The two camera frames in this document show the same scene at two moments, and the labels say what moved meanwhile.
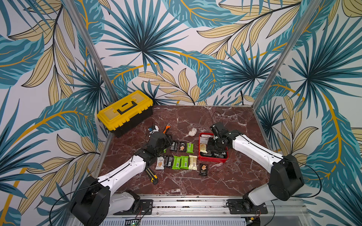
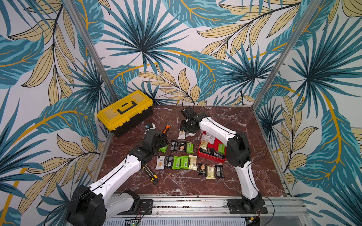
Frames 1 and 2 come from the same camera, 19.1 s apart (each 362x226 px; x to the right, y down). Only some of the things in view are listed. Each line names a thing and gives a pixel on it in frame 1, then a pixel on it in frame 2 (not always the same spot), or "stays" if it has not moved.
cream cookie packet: (203, 148) → (210, 172)
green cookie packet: (184, 164) stays
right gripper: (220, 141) → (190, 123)
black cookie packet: (169, 161) stays
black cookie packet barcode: (174, 146) stays
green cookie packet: (190, 148) stays
